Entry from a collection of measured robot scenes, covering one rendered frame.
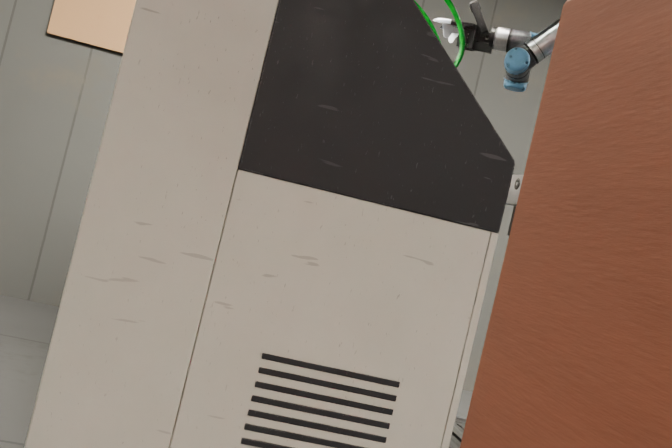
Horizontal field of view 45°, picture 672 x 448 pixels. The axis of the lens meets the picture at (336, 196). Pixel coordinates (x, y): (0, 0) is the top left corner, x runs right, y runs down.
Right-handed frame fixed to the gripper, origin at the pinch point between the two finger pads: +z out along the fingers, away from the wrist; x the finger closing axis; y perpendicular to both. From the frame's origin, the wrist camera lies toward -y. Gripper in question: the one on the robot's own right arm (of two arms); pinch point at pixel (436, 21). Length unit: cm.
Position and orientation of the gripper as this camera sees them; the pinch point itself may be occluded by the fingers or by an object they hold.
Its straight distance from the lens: 279.0
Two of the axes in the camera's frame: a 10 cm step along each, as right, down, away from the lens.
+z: -9.4, -2.2, 2.5
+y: -2.0, 9.8, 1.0
